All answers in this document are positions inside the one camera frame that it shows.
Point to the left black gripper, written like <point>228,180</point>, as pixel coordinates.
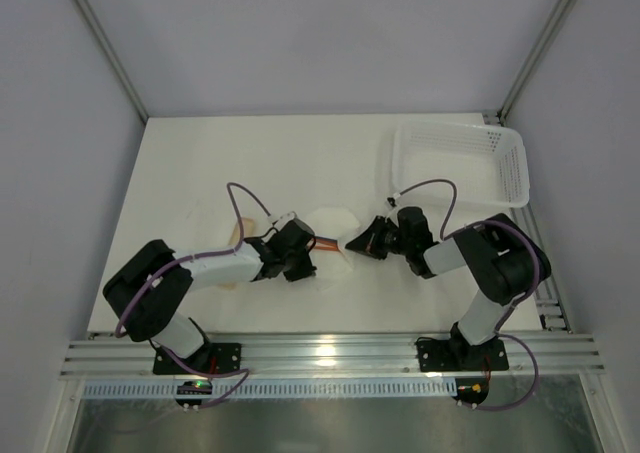
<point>304,250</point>

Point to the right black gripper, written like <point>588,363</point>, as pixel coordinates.
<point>382,239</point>

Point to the orange plastic fork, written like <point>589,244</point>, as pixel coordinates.
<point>327,244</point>

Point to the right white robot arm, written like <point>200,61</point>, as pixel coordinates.
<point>503,261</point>

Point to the aluminium mounting rail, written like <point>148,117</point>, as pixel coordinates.
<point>323,355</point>

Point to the aluminium frame post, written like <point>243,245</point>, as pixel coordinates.
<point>100,36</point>
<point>544,40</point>

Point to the white plastic basket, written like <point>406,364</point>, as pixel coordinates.
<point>487,163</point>

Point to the white paper napkin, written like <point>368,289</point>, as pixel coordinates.
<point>333,226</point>

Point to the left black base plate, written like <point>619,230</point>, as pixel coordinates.
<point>225,355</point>

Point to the white slotted cable duct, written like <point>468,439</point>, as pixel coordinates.
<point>263,388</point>

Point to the right side aluminium rail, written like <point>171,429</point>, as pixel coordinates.
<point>549,305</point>

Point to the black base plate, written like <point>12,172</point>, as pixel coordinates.
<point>225,355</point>
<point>455,355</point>

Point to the left aluminium frame post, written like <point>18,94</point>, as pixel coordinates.
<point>100,36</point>

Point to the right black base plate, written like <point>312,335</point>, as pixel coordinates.
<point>455,355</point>

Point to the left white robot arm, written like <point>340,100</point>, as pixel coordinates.
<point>146,293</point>

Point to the right aluminium frame post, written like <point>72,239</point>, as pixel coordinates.
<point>544,40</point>

